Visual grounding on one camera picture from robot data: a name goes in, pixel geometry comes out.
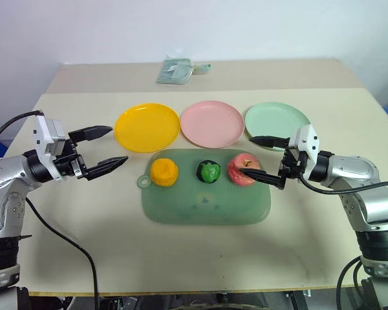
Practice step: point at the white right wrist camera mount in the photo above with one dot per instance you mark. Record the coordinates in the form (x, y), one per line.
(307, 139)

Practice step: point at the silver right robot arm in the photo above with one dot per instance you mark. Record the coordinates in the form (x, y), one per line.
(363, 181)

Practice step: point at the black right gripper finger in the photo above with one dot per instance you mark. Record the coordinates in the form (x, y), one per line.
(269, 141)
(262, 177)

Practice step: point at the folded green cloth pouch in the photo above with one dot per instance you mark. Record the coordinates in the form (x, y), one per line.
(176, 71)

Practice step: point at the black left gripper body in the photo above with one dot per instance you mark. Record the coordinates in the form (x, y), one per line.
(68, 159)

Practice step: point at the red toy apple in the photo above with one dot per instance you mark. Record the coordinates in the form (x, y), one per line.
(241, 168)

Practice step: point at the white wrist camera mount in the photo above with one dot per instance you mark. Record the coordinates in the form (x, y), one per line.
(46, 135)
(307, 139)

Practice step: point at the green plate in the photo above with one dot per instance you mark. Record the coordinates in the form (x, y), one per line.
(275, 121)

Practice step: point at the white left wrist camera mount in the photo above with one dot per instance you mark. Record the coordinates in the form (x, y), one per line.
(46, 135)

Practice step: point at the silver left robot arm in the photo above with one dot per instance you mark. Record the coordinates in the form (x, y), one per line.
(6, 174)

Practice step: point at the orange toy fruit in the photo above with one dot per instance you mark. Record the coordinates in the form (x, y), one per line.
(163, 172)

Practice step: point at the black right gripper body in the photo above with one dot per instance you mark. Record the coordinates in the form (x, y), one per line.
(291, 166)

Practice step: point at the green toy cabbage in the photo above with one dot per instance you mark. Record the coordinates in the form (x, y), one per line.
(209, 171)

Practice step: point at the yellow plate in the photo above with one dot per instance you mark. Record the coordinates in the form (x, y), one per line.
(147, 127)

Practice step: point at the pink plate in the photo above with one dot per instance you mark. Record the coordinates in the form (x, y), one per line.
(212, 124)

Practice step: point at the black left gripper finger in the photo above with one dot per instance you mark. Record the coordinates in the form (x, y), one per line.
(90, 132)
(106, 166)

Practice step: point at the green cutting board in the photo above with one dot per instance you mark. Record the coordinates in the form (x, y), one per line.
(207, 200)

